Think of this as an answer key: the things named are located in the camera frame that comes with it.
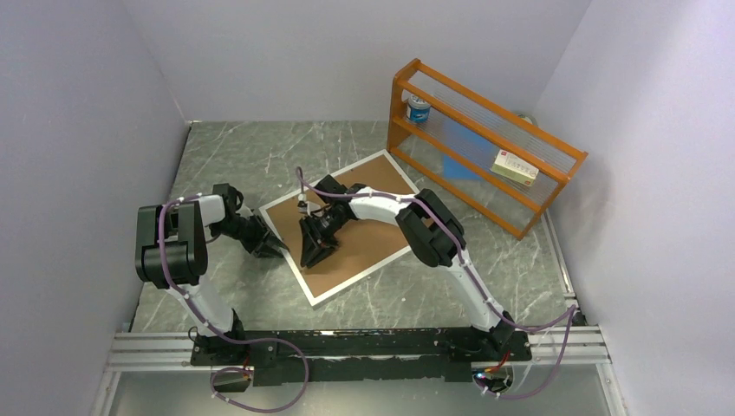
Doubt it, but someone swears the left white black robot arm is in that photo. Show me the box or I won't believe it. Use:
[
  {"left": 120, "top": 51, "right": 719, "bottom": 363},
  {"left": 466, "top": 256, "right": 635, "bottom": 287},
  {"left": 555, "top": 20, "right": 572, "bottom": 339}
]
[{"left": 134, "top": 183, "right": 288, "bottom": 364}]

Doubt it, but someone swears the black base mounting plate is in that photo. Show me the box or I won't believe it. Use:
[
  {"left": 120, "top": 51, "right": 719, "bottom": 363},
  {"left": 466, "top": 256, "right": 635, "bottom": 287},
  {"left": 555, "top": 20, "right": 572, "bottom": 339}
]
[{"left": 190, "top": 327, "right": 532, "bottom": 387}]

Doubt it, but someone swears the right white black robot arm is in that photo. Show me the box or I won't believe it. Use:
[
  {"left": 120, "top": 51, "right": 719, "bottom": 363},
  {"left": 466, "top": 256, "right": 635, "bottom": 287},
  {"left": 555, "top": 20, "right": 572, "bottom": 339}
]
[{"left": 297, "top": 175, "right": 515, "bottom": 360}]

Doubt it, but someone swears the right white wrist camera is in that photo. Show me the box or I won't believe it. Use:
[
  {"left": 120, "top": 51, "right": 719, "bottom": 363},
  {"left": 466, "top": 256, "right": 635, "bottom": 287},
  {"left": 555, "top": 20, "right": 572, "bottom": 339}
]
[{"left": 297, "top": 193, "right": 311, "bottom": 215}]

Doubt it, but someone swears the small cream red box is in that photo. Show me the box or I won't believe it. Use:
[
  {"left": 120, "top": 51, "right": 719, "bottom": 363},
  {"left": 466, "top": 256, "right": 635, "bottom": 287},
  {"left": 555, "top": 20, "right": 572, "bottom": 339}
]
[{"left": 491, "top": 150, "right": 539, "bottom": 186}]

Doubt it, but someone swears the white picture frame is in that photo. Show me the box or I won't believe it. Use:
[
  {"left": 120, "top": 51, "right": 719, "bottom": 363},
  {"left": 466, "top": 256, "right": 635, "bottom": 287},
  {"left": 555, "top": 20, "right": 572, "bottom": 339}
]
[{"left": 258, "top": 149, "right": 438, "bottom": 309}]

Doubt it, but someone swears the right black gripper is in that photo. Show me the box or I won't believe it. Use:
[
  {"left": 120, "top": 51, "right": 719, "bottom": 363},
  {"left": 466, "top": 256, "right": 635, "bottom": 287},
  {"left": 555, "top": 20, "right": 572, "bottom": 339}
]
[{"left": 302, "top": 210, "right": 350, "bottom": 268}]

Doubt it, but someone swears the brown backing board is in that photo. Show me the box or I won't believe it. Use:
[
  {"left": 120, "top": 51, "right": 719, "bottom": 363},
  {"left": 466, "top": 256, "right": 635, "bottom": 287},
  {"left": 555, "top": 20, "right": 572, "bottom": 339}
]
[{"left": 266, "top": 154, "right": 433, "bottom": 300}]

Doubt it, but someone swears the blue white can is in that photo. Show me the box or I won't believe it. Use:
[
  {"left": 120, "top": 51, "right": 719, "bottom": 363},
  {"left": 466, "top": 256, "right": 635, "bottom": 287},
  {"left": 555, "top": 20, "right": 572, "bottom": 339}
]
[{"left": 407, "top": 94, "right": 432, "bottom": 124}]

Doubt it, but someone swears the aluminium rail frame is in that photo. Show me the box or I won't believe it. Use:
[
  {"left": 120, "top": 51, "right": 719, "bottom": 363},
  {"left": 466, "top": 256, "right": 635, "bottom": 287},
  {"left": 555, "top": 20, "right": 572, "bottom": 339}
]
[{"left": 89, "top": 212, "right": 628, "bottom": 416}]

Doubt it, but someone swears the purple cable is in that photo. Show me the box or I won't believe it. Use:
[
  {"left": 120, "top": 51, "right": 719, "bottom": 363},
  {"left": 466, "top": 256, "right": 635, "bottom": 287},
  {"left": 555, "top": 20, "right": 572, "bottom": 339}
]
[
  {"left": 157, "top": 195, "right": 312, "bottom": 414},
  {"left": 295, "top": 166, "right": 577, "bottom": 402}
]

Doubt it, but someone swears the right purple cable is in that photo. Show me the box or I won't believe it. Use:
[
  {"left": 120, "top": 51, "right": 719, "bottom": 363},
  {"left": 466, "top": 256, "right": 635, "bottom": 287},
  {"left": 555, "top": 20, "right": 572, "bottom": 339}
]
[{"left": 295, "top": 166, "right": 577, "bottom": 402}]

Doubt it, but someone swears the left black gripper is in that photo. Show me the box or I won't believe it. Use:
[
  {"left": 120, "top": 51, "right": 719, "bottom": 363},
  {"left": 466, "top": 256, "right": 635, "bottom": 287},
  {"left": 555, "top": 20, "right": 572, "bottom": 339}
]
[{"left": 208, "top": 215, "right": 286, "bottom": 260}]

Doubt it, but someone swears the tape roll behind shelf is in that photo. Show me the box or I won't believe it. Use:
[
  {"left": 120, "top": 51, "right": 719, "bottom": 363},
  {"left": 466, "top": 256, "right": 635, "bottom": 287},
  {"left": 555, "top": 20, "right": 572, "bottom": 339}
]
[{"left": 515, "top": 113, "right": 538, "bottom": 127}]

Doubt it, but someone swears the blue paper sheet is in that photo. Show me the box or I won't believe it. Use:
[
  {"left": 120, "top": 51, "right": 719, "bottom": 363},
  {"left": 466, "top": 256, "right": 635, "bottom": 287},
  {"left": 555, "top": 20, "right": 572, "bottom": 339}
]
[{"left": 442, "top": 121, "right": 489, "bottom": 183}]

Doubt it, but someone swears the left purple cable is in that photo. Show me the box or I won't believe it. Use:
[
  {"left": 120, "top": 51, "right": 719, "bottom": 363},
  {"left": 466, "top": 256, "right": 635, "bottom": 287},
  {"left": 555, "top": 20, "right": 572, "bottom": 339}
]
[{"left": 157, "top": 195, "right": 312, "bottom": 414}]

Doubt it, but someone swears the orange wooden shelf rack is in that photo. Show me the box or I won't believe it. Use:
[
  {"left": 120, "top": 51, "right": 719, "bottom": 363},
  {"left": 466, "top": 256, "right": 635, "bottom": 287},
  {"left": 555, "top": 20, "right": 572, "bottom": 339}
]
[{"left": 386, "top": 59, "right": 588, "bottom": 239}]

